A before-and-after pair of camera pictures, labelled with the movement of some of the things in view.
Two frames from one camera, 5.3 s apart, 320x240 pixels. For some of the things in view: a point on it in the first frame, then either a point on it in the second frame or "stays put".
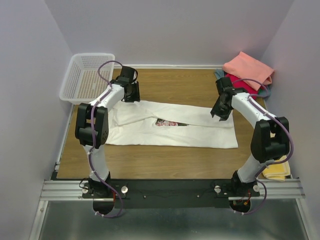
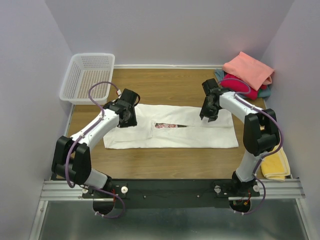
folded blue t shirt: [263, 90] stays put
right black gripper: [215, 109] → [212, 116]
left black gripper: [136, 97] → [133, 122]
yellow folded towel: [277, 171] stays put
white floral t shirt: [169, 123] stays put
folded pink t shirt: [245, 66] stays put
